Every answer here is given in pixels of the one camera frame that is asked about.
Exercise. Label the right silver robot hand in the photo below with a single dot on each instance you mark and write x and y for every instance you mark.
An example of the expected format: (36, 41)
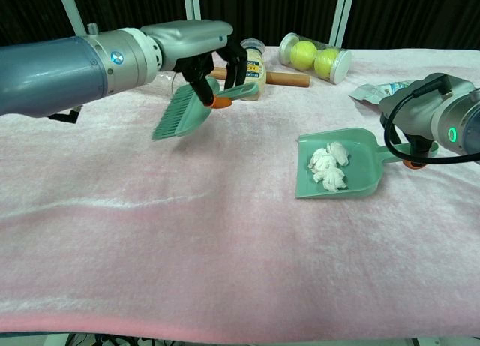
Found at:
(412, 109)

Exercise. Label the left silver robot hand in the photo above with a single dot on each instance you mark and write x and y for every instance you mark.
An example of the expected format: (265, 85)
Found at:
(187, 42)

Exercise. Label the green hand brush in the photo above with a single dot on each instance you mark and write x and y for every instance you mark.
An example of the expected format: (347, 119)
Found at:
(183, 113)

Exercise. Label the green dustpan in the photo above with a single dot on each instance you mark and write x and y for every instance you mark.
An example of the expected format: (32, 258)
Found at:
(363, 175)

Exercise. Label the white paper scrap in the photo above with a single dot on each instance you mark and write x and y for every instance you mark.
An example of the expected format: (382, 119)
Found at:
(328, 169)

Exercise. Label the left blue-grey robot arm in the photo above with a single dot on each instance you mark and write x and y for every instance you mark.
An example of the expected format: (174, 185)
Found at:
(52, 72)

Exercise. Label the clear plastic snack packet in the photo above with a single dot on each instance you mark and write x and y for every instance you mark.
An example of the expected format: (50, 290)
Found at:
(369, 94)

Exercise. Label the black curtain panel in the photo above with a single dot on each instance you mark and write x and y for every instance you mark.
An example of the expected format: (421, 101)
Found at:
(420, 15)
(270, 8)
(127, 4)
(26, 12)

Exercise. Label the mayonnaise squeeze bottle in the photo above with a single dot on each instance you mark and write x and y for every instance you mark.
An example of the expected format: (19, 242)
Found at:
(257, 70)

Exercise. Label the clear tennis ball tube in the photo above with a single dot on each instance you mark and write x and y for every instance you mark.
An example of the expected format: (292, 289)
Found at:
(343, 64)

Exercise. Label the yellow tennis ball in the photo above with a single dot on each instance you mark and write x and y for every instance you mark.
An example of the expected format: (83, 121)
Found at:
(303, 55)
(326, 62)

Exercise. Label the wooden rolling stick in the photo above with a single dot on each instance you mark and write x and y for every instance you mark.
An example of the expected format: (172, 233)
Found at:
(288, 79)

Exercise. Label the pink fuzzy tablecloth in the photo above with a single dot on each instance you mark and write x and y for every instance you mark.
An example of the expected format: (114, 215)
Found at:
(187, 229)

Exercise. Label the white aluminium frame post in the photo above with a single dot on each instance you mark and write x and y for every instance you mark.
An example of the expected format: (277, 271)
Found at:
(342, 15)
(71, 8)
(191, 2)

